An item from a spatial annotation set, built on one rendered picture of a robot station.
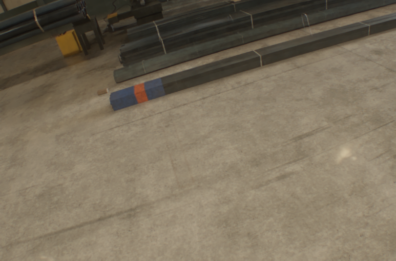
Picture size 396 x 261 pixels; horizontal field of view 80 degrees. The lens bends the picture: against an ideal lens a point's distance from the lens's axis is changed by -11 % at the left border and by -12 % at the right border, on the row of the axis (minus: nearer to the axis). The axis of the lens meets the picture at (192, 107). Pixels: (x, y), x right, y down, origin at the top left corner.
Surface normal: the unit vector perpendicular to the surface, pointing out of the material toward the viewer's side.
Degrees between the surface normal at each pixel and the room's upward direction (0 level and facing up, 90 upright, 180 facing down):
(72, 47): 90
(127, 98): 90
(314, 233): 0
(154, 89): 90
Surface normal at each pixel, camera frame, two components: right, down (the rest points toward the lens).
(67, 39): 0.15, 0.51
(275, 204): -0.22, -0.82
